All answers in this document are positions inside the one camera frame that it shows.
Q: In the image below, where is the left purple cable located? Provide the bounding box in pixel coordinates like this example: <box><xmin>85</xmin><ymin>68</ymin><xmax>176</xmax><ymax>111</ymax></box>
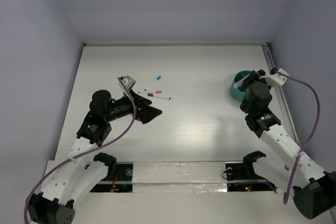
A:
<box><xmin>23</xmin><ymin>77</ymin><xmax>140</xmax><ymax>224</ymax></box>

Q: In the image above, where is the blue capped white marker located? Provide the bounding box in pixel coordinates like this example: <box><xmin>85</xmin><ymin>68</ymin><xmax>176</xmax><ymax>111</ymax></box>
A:
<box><xmin>144</xmin><ymin>76</ymin><xmax>161</xmax><ymax>91</ymax></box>

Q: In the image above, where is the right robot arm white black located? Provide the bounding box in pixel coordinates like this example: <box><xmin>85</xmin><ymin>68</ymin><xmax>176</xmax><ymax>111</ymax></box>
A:
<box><xmin>240</xmin><ymin>68</ymin><xmax>335</xmax><ymax>220</ymax></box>

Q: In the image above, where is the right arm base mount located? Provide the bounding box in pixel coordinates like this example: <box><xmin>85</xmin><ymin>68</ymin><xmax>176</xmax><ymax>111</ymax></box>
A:
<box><xmin>222</xmin><ymin>151</ymin><xmax>277</xmax><ymax>192</ymax></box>

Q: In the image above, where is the silver foil tape strip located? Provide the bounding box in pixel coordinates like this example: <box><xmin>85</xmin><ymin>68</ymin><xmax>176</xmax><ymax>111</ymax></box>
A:
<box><xmin>132</xmin><ymin>162</ymin><xmax>227</xmax><ymax>194</ymax></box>

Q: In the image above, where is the pink capped white marker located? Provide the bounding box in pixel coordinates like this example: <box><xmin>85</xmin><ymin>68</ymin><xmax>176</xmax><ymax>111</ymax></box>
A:
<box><xmin>138</xmin><ymin>90</ymin><xmax>162</xmax><ymax>94</ymax></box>

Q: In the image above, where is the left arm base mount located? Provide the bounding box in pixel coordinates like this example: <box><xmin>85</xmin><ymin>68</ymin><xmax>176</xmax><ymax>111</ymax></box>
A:
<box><xmin>90</xmin><ymin>153</ymin><xmax>133</xmax><ymax>193</ymax></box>

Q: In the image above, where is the purple banded white marker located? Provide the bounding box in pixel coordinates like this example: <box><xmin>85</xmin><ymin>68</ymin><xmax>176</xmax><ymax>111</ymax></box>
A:
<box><xmin>147</xmin><ymin>93</ymin><xmax>171</xmax><ymax>100</ymax></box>

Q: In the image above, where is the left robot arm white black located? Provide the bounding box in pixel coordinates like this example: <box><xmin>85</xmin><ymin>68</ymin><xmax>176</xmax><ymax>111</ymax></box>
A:
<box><xmin>25</xmin><ymin>90</ymin><xmax>162</xmax><ymax>223</ymax></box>

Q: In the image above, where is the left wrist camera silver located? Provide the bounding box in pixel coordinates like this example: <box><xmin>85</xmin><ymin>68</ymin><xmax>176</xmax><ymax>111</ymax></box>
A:
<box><xmin>118</xmin><ymin>76</ymin><xmax>136</xmax><ymax>91</ymax></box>

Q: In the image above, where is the teal round divided container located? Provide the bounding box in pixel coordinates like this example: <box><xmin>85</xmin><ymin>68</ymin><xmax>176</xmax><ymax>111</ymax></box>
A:
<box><xmin>229</xmin><ymin>70</ymin><xmax>251</xmax><ymax>102</ymax></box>

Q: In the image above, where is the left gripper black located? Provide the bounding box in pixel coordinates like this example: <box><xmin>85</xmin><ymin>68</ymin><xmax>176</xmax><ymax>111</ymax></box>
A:
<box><xmin>105</xmin><ymin>89</ymin><xmax>162</xmax><ymax>124</ymax></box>

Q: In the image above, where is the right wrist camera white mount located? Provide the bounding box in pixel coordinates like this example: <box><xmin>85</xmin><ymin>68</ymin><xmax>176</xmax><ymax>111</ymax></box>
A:
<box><xmin>259</xmin><ymin>68</ymin><xmax>289</xmax><ymax>87</ymax></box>

